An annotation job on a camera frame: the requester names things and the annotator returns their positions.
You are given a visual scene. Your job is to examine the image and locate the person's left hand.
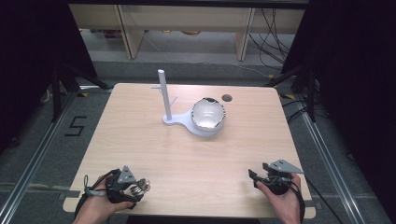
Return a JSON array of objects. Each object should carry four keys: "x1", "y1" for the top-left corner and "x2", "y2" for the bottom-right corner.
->
[{"x1": 73, "y1": 175, "x2": 134, "y2": 222}]

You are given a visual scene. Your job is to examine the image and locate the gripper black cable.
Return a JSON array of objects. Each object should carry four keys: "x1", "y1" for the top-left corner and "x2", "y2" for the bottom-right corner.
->
[
  {"x1": 74, "y1": 169, "x2": 121, "y2": 219},
  {"x1": 262, "y1": 175, "x2": 345, "y2": 224}
]

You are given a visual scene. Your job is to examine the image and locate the black hanging cables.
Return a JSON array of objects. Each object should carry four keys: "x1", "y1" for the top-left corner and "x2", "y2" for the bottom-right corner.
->
[{"x1": 247, "y1": 7, "x2": 294, "y2": 71}]

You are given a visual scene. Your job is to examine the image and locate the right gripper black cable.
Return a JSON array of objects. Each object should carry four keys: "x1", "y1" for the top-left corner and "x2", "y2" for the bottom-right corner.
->
[{"x1": 262, "y1": 175, "x2": 345, "y2": 224}]

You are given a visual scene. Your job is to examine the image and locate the black metal stand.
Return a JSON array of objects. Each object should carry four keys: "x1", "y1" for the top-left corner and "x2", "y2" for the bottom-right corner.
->
[
  {"x1": 264, "y1": 64, "x2": 318, "y2": 123},
  {"x1": 49, "y1": 61, "x2": 112, "y2": 123}
]

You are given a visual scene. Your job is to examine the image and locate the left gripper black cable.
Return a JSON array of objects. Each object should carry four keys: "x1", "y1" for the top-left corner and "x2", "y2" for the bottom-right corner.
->
[{"x1": 74, "y1": 169, "x2": 121, "y2": 219}]

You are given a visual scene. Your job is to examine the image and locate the aluminium floor rail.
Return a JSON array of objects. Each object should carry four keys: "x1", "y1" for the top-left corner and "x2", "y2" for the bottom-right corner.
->
[
  {"x1": 298, "y1": 108, "x2": 366, "y2": 224},
  {"x1": 0, "y1": 84, "x2": 110, "y2": 224}
]

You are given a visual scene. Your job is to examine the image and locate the person's right hand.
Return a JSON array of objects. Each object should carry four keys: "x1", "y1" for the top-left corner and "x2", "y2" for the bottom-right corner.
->
[{"x1": 256, "y1": 173, "x2": 303, "y2": 219}]

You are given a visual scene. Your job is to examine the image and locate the black curtain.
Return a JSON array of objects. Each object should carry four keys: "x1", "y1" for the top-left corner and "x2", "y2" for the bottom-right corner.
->
[
  {"x1": 280, "y1": 0, "x2": 396, "y2": 222},
  {"x1": 0, "y1": 0, "x2": 98, "y2": 155}
]

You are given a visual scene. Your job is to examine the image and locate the white hanger stand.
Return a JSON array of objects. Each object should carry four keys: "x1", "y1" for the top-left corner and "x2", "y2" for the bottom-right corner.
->
[{"x1": 150, "y1": 68, "x2": 226, "y2": 138}]

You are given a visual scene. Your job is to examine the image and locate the black tape floor mark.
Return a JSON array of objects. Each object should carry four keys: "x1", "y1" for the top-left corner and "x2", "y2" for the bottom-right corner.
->
[{"x1": 64, "y1": 115, "x2": 88, "y2": 137}]

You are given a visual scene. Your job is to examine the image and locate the white silver-rimmed bowl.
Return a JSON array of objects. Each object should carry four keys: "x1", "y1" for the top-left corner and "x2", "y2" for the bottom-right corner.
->
[{"x1": 190, "y1": 96, "x2": 227, "y2": 132}]

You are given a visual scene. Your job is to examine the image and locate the shiny silver metal object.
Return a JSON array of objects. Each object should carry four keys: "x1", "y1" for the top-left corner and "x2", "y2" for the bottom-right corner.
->
[{"x1": 132, "y1": 178, "x2": 151, "y2": 196}]

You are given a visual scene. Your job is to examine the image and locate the black floor cables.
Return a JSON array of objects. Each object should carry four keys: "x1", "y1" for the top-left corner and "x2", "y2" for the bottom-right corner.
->
[{"x1": 280, "y1": 91, "x2": 311, "y2": 123}]

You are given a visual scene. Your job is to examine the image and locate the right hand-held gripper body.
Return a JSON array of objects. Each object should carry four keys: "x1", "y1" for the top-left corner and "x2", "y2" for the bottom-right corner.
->
[{"x1": 261, "y1": 159, "x2": 304, "y2": 196}]

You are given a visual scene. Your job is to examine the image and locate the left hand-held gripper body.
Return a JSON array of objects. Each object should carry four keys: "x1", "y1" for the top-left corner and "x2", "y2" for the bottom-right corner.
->
[{"x1": 105, "y1": 165, "x2": 138, "y2": 209}]

